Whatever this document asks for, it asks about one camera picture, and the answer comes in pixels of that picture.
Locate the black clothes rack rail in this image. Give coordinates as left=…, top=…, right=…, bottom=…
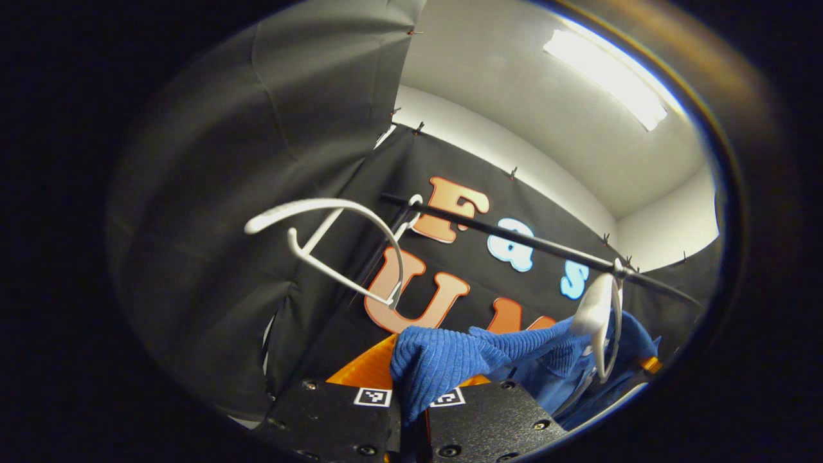
left=347, top=192, right=703, bottom=308

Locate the blue corduroy jacket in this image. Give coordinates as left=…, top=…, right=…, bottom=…
left=389, top=311, right=663, bottom=431

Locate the white plastic hanger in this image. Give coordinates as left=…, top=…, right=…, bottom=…
left=569, top=257, right=628, bottom=385
left=243, top=194, right=425, bottom=311

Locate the ceiling light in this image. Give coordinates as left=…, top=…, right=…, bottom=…
left=542, top=28, right=669, bottom=132

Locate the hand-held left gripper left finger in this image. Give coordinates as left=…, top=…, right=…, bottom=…
left=256, top=333, right=403, bottom=463

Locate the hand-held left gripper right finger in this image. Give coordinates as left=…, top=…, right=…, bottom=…
left=426, top=375, right=571, bottom=463

